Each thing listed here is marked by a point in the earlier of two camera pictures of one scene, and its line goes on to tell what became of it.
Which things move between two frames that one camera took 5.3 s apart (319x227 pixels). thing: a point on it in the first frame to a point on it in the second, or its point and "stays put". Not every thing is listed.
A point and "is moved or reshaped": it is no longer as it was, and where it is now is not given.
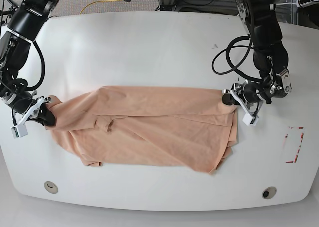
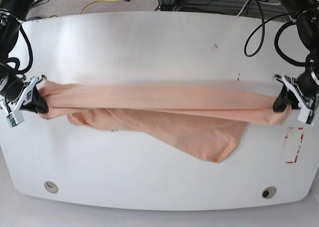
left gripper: [45, 115] to [13, 90]
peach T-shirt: [189, 128] is moved or reshaped
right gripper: [247, 93] to [305, 87]
